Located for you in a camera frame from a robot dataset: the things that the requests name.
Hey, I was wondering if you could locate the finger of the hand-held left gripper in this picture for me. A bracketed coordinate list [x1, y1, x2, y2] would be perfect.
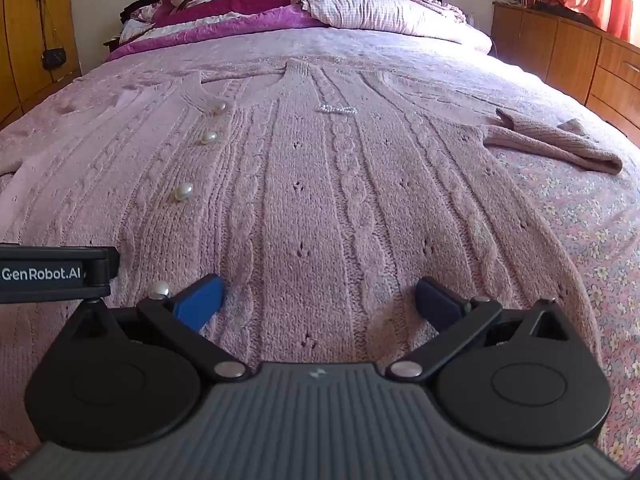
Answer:
[86, 246, 121, 302]

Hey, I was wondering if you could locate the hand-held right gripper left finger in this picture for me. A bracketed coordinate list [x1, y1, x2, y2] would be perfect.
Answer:
[62, 274, 251, 381]

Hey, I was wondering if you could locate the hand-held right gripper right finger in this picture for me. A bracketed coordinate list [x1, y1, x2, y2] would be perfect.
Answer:
[389, 276, 576, 381]

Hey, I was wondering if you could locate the pink knit cardigan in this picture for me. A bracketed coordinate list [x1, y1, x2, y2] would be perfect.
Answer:
[0, 57, 623, 456]

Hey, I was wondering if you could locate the pile of dark clothes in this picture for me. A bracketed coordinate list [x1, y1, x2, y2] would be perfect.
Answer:
[120, 0, 161, 23]

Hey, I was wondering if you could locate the black purse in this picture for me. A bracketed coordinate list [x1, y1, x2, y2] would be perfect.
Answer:
[32, 0, 68, 71]

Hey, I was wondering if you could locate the wooden wardrobe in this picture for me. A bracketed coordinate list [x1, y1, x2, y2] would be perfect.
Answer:
[0, 0, 83, 121]

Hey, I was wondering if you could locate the magenta and white blanket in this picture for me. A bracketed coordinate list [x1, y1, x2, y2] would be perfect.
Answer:
[105, 0, 326, 61]

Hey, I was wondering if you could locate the wooden dresser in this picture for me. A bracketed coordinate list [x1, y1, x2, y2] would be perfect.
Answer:
[492, 0, 640, 133]

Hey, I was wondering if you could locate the dark cloth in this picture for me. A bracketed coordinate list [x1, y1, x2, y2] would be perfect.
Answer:
[532, 2, 601, 26]

